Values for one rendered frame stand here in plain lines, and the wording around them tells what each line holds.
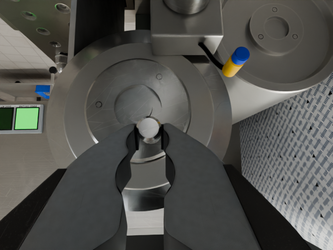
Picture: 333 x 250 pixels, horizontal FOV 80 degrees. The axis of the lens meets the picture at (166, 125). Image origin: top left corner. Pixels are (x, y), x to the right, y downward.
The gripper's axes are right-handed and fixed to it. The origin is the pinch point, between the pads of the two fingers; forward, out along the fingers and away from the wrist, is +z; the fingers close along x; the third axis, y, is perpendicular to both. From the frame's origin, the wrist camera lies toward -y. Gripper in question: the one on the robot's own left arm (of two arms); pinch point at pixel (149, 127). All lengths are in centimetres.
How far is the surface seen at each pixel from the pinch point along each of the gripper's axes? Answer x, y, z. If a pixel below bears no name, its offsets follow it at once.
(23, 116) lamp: -31.7, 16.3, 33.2
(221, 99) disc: 5.7, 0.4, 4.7
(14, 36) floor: -149, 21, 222
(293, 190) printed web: 16.5, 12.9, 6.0
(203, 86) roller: 4.1, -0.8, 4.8
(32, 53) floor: -152, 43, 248
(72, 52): -6.9, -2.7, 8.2
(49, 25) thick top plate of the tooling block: -20.1, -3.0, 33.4
